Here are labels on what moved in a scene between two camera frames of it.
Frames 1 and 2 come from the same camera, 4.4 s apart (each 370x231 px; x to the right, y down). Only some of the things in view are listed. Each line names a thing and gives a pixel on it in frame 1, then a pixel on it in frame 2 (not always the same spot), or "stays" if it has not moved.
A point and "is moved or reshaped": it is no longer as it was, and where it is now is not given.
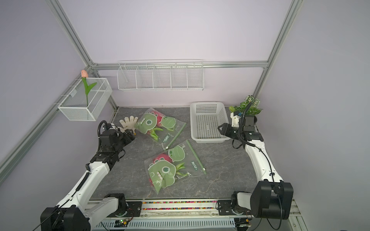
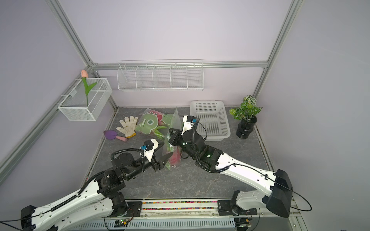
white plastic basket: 205,118 stays
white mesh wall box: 74,106 stays
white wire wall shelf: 161,75 stays
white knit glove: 128,123 stays
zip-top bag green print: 178,163 → 176,122
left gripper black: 130,135 → 164,158
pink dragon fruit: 166,157 is moved or reshaped
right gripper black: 226,129 → 175,138
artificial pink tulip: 87,88 stays
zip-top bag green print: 163,128 stays
